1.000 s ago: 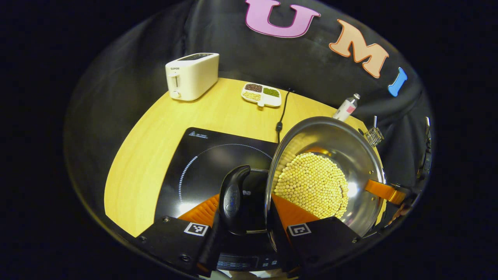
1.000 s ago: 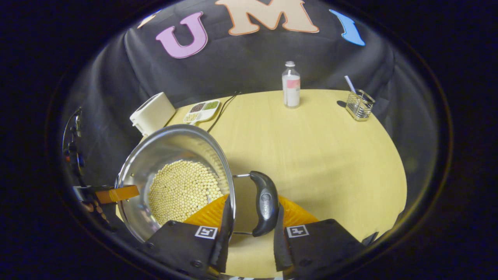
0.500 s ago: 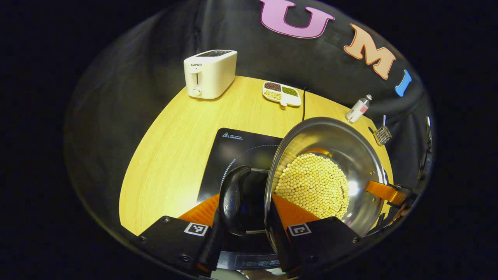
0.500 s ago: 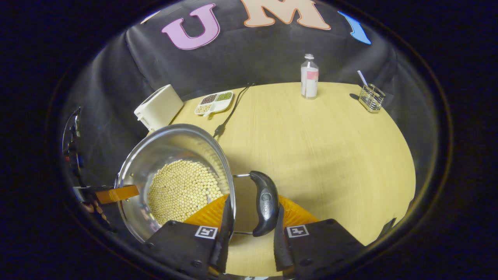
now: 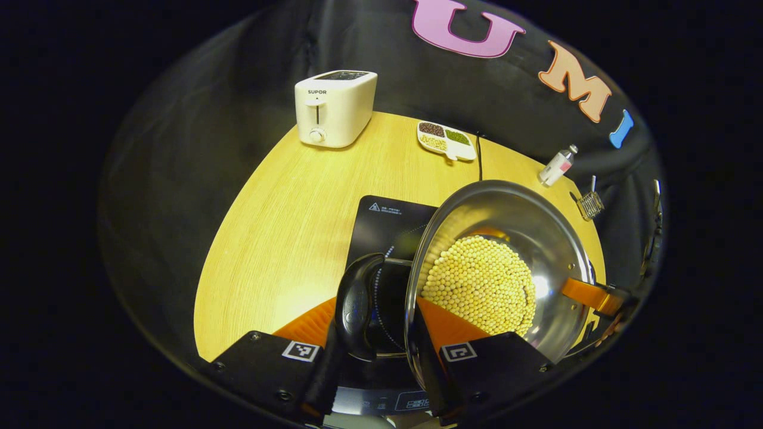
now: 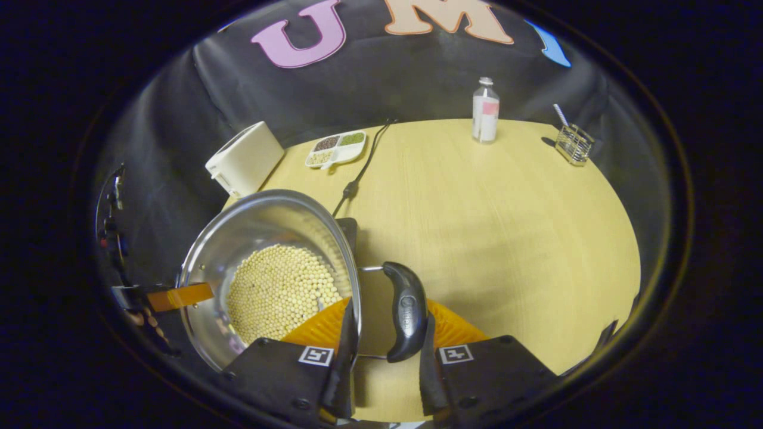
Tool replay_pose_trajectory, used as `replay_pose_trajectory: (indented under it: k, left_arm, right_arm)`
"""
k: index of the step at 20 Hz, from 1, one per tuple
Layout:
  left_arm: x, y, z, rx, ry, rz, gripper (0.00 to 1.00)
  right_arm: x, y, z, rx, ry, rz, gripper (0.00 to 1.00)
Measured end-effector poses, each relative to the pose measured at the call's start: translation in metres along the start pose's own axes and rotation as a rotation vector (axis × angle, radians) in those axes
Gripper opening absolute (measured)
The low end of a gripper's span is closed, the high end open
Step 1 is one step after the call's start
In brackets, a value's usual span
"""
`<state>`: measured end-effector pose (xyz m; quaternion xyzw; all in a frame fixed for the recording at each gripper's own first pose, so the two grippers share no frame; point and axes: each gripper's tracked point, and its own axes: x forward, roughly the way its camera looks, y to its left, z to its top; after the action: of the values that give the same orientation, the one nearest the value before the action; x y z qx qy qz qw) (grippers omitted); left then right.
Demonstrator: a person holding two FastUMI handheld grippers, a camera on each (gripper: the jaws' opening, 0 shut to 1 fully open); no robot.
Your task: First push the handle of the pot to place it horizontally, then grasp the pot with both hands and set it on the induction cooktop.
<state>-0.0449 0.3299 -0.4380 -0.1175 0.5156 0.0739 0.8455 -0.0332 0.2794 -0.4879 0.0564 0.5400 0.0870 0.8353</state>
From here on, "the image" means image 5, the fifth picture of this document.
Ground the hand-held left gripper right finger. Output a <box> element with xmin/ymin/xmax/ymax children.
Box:
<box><xmin>411</xmin><ymin>296</ymin><xmax>555</xmax><ymax>421</ymax></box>

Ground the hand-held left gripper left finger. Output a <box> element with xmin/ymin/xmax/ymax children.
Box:
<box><xmin>209</xmin><ymin>296</ymin><xmax>346</xmax><ymax>425</ymax></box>

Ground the stainless steel pot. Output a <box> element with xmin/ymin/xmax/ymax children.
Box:
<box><xmin>334</xmin><ymin>180</ymin><xmax>597</xmax><ymax>394</ymax></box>

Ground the black induction cooktop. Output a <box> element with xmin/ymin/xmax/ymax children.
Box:
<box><xmin>331</xmin><ymin>195</ymin><xmax>454</xmax><ymax>418</ymax></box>

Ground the clear glass holder cup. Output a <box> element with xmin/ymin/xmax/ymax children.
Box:
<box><xmin>576</xmin><ymin>191</ymin><xmax>604</xmax><ymax>221</ymax></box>

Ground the pile of yellow soybeans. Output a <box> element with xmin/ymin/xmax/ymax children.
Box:
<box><xmin>420</xmin><ymin>235</ymin><xmax>537</xmax><ymax>337</ymax></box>

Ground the small pink label bottle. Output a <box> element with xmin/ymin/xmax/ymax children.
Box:
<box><xmin>538</xmin><ymin>144</ymin><xmax>579</xmax><ymax>186</ymax></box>

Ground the white divided bean dish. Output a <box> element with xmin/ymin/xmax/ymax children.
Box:
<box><xmin>416</xmin><ymin>121</ymin><xmax>477</xmax><ymax>161</ymax></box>

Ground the white toaster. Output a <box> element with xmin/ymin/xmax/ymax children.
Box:
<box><xmin>294</xmin><ymin>70</ymin><xmax>379</xmax><ymax>148</ymax></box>

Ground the black backdrop cloth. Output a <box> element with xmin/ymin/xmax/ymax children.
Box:
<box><xmin>98</xmin><ymin>0</ymin><xmax>665</xmax><ymax>370</ymax></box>

